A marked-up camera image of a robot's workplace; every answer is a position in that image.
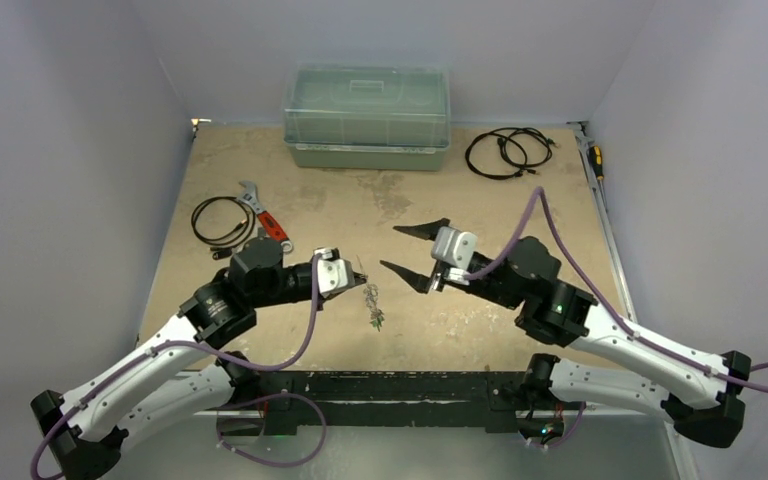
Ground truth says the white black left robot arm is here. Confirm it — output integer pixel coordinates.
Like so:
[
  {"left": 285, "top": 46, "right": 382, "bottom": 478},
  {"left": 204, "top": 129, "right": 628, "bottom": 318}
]
[{"left": 29, "top": 237, "right": 367, "bottom": 479}]

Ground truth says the red handled adjustable wrench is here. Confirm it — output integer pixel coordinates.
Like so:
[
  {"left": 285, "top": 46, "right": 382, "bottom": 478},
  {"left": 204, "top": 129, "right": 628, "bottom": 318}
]
[{"left": 238, "top": 180, "right": 294, "bottom": 253}]

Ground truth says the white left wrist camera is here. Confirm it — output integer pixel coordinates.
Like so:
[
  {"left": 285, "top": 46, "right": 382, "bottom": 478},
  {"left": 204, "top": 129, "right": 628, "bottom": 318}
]
[{"left": 312, "top": 248, "right": 357, "bottom": 298}]

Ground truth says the green plastic storage box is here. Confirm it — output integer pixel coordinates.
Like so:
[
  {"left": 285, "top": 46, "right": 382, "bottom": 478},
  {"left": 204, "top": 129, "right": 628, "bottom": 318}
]
[{"left": 283, "top": 64, "right": 451, "bottom": 171}]

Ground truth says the yellow black screwdriver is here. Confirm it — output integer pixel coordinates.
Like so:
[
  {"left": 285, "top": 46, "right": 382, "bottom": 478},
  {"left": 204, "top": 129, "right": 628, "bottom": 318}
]
[{"left": 588, "top": 145, "right": 604, "bottom": 182}]

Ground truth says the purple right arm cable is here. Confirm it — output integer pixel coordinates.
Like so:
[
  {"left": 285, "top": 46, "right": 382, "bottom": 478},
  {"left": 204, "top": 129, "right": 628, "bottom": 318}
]
[{"left": 463, "top": 186, "right": 768, "bottom": 397}]

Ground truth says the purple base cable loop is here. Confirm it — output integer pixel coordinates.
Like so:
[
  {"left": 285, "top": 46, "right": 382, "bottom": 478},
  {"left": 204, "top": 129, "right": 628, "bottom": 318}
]
[{"left": 214, "top": 387, "right": 330, "bottom": 468}]

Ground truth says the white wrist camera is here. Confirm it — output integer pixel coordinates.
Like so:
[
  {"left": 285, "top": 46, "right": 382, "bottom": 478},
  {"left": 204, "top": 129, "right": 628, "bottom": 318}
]
[
  {"left": 312, "top": 248, "right": 357, "bottom": 298},
  {"left": 431, "top": 226, "right": 477, "bottom": 290}
]

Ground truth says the large metal keyring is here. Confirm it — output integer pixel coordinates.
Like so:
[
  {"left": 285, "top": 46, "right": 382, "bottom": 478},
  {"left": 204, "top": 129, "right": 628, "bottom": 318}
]
[{"left": 357, "top": 257, "right": 385, "bottom": 332}]

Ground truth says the black coiled cable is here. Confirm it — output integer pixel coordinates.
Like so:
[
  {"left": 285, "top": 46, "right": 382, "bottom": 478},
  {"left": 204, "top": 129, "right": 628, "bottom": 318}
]
[
  {"left": 191, "top": 196, "right": 257, "bottom": 261},
  {"left": 464, "top": 127, "right": 558, "bottom": 181}
]

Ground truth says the black coiled cable left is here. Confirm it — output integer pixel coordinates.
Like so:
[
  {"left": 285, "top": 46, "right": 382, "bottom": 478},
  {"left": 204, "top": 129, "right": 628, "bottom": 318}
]
[{"left": 191, "top": 196, "right": 257, "bottom": 261}]

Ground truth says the black coiled cable right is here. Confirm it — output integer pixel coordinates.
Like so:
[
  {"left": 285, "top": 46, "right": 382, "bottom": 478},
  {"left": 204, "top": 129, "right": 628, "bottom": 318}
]
[{"left": 464, "top": 127, "right": 558, "bottom": 181}]

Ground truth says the black metal base rail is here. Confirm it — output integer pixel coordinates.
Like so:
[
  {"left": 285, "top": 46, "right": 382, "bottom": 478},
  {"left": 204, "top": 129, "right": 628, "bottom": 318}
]
[{"left": 218, "top": 369, "right": 587, "bottom": 439}]

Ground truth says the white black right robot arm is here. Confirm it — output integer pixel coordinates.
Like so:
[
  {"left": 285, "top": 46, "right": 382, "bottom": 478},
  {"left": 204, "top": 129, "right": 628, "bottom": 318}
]
[{"left": 381, "top": 218, "right": 751, "bottom": 448}]

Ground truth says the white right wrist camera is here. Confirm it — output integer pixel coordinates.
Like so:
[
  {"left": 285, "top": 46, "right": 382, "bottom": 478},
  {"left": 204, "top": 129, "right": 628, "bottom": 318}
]
[{"left": 431, "top": 226, "right": 477, "bottom": 290}]

